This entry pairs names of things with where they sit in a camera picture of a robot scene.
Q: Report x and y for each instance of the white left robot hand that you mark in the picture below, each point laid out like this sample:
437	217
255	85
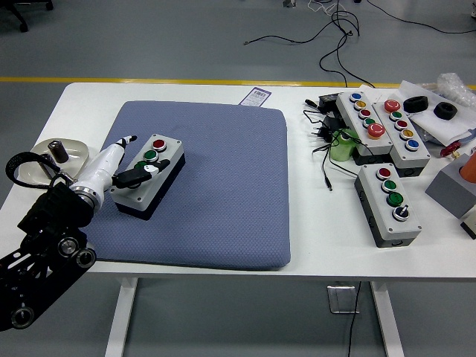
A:
102	165

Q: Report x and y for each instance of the three-button grey control box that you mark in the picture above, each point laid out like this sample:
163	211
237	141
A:
170	148

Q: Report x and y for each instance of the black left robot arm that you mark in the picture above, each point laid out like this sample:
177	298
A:
48	210

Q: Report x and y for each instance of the five-button box, blue end button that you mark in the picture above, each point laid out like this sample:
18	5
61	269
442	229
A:
417	157
347	107

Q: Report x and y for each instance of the beige shallow dish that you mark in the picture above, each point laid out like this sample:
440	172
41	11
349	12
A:
76	148

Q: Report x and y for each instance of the blue-grey textured mat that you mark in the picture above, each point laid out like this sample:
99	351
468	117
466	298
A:
223	186

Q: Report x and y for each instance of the white table leg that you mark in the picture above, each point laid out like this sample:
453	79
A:
121	320
388	323

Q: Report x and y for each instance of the purple barcode label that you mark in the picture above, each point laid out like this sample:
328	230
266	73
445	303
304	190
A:
256	96

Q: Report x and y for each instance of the black office chair base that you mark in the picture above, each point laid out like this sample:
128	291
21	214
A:
18	11

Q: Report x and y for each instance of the black power adapter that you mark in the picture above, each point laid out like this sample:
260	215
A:
332	122
327	100

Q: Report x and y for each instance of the metal floor socket plate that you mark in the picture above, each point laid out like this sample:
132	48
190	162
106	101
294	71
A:
342	299

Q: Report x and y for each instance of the white paper sheet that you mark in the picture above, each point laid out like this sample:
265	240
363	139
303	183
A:
439	128

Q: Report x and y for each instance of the small red part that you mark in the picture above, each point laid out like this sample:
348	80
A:
449	150

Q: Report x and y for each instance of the grey block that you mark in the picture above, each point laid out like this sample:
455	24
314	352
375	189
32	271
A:
450	189

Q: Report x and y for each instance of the clear bubble wrap bag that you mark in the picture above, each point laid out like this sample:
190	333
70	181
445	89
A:
455	87

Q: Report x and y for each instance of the orange cylinder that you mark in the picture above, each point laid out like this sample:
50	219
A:
470	169

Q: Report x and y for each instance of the white box with black base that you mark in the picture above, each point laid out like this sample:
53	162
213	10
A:
470	225

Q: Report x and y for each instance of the black wall plug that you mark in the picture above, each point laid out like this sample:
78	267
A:
321	134

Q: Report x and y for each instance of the four-button box with selector switch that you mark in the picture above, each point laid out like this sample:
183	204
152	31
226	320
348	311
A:
406	231

